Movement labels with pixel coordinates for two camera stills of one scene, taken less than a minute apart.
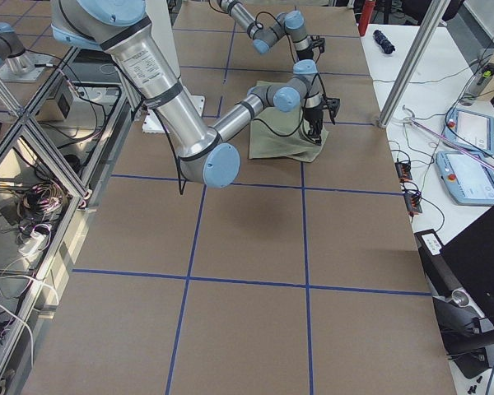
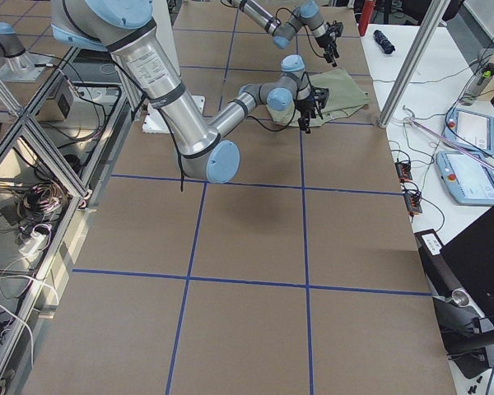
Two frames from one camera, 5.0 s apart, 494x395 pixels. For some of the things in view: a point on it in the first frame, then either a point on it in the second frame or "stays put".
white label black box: (428, 243) stays put
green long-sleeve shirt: (276, 134) -> (347, 95)
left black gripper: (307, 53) -> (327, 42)
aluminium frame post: (414, 60) stays put
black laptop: (479, 257) stays put
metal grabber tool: (413, 121) stays put
